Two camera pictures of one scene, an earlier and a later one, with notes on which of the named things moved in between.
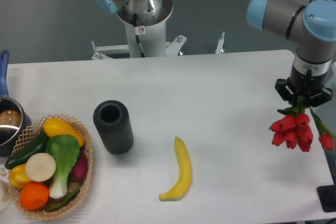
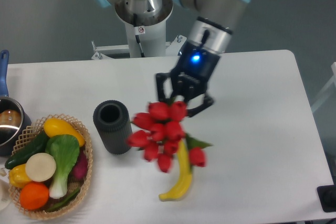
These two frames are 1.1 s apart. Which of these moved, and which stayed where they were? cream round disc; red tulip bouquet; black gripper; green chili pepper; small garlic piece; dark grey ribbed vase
Moved: black gripper; red tulip bouquet
Stayed: small garlic piece; green chili pepper; cream round disc; dark grey ribbed vase
